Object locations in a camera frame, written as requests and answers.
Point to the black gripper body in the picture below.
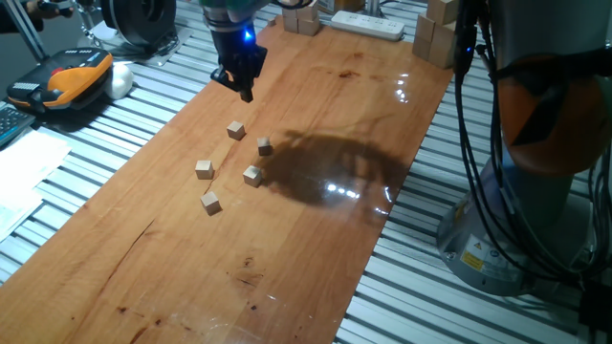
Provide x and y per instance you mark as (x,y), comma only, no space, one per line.
(239,45)

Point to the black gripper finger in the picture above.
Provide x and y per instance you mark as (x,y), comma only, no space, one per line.
(254,75)
(234,79)

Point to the small wooden cube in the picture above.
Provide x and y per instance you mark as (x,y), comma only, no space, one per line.
(271,22)
(204,169)
(252,176)
(235,130)
(210,203)
(264,146)

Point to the black handheld device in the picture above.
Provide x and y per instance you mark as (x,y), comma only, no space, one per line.
(55,5)

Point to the dark sleeved forearm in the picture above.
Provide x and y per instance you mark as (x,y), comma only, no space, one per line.
(12,24)

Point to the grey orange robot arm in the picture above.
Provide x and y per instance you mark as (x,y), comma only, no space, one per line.
(550,119)

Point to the person left hand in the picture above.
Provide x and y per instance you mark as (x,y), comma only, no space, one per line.
(34,11)

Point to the medium wooden block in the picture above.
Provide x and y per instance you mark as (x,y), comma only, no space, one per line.
(308,24)
(290,21)

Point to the white computer mouse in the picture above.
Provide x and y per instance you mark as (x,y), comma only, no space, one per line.
(119,81)

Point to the white power strip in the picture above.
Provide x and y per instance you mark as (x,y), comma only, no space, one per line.
(368,25)

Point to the orange black teach pendant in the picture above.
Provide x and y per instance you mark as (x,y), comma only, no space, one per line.
(72,79)

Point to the large wooden block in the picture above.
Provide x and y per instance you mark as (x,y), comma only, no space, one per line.
(421,48)
(425,27)
(442,10)
(442,55)

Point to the glossy wooden board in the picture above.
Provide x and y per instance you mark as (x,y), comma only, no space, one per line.
(191,267)

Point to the white paper sheets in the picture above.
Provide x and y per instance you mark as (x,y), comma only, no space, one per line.
(28,167)

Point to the black computer keyboard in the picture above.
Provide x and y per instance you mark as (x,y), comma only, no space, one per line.
(12,122)

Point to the grey fan base plate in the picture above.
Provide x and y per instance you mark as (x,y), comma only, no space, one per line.
(158,55)

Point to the silver metal post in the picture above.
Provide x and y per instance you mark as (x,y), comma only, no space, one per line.
(374,7)

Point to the grey metal frame post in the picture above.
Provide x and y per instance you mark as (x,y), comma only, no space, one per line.
(28,36)

